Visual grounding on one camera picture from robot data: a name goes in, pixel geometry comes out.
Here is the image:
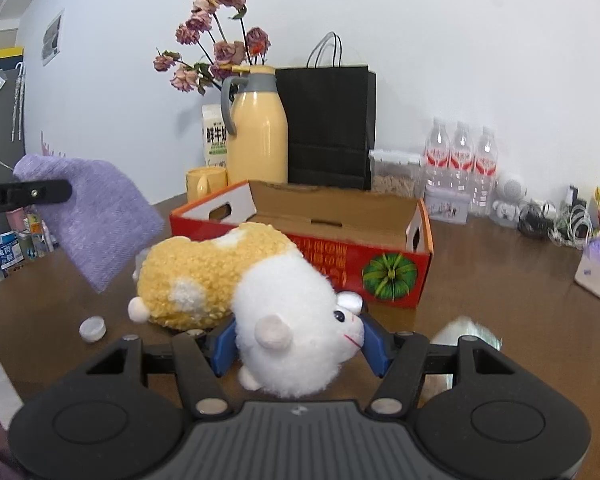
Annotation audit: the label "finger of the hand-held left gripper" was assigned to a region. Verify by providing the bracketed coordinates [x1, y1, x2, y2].
[10, 179, 74, 209]

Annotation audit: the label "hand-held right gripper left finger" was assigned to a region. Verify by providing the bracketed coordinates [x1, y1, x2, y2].
[85, 319, 238, 420]

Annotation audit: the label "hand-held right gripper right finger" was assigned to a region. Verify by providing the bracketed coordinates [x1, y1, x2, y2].
[337, 291, 503, 417]

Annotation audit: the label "purple knitted cloth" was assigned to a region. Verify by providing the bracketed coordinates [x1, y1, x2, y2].
[12, 155, 166, 295]

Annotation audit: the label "yellow white plush toy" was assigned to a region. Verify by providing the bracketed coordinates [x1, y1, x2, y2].
[128, 222, 366, 398]

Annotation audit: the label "red cardboard box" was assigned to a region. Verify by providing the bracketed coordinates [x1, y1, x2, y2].
[169, 180, 434, 309]

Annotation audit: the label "white plastic lid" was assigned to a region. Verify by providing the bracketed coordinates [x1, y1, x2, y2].
[79, 315, 107, 344]

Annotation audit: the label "blue white food bag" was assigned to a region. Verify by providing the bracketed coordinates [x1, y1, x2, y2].
[0, 230, 25, 275]

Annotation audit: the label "dark grey cabinet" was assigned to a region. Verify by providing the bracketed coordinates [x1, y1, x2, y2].
[0, 62, 27, 191]

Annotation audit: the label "printed grey tin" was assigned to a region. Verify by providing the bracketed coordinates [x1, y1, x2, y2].
[424, 191, 470, 224]

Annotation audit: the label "yellow mug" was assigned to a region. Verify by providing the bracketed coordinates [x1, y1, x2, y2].
[186, 166, 228, 204]

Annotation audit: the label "clear seed container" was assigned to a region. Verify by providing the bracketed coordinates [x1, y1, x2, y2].
[369, 149, 423, 196]

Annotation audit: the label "white milk carton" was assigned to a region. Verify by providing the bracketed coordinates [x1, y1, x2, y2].
[201, 103, 229, 168]

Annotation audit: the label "clear water bottle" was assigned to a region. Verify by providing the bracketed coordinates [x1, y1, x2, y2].
[425, 117, 452, 196]
[472, 126, 498, 217]
[450, 121, 476, 196]

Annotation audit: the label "white robot figurine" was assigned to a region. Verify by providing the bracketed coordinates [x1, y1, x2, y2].
[492, 172, 529, 228]

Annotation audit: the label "yellow thermos jug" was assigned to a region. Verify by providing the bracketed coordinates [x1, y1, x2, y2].
[221, 65, 288, 186]

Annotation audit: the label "black paper bag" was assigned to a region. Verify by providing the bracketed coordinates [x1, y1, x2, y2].
[275, 31, 377, 191]

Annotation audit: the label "dried pink roses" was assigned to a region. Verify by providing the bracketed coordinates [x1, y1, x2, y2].
[153, 0, 272, 96]

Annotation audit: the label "purple white tissue pack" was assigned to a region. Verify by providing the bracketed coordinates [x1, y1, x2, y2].
[574, 239, 600, 305]

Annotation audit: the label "black charger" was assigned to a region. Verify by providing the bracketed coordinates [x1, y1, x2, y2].
[565, 185, 588, 211]

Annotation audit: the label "wire shelf rack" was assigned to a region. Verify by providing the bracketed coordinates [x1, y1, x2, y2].
[22, 205, 57, 261]

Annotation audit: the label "wall notice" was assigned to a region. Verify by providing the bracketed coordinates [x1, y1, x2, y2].
[41, 9, 64, 67]

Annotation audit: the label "white cable tangle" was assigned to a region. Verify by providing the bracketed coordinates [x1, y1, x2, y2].
[550, 205, 593, 249]

